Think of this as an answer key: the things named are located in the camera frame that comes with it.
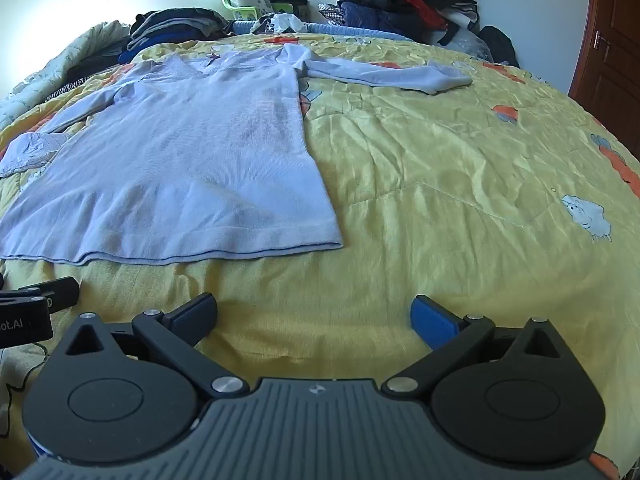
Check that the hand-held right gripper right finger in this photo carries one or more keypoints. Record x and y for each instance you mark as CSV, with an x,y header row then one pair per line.
x,y
432,322

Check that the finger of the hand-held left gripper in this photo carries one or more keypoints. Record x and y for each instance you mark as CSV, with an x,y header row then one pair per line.
x,y
62,292

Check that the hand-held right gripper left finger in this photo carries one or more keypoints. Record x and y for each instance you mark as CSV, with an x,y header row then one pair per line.
x,y
192,317

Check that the light purple sweater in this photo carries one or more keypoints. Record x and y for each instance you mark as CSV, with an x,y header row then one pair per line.
x,y
200,160

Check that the stack of dark folded clothes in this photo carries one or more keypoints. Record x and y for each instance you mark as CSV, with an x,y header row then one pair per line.
x,y
175,22

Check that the yellow printed quilt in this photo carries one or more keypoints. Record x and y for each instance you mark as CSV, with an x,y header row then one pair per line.
x,y
450,185

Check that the zebra striped cloth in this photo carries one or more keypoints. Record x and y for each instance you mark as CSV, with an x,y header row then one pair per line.
x,y
67,85

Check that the pale floral quilt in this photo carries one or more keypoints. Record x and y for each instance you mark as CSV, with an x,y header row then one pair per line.
x,y
50,70

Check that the clear plastic bag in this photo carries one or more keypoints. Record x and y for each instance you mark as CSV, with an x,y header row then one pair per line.
x,y
470,45

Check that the black backpack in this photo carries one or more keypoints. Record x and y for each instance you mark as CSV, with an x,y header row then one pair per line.
x,y
497,42

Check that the blue blanket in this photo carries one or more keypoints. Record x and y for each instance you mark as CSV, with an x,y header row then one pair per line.
x,y
345,29

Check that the green plastic chair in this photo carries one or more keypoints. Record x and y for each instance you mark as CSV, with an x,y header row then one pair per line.
x,y
245,14

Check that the navy jacket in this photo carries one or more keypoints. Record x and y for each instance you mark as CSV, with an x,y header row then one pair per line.
x,y
370,17

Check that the crumpled white cloth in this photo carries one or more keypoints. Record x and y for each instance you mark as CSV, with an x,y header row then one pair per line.
x,y
287,21

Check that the white and black garment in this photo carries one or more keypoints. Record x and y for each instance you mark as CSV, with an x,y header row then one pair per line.
x,y
462,12

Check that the brown wooden door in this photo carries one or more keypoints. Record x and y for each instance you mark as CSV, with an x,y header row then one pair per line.
x,y
610,60

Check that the checkered black white cloth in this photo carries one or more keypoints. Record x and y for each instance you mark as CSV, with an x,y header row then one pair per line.
x,y
330,12

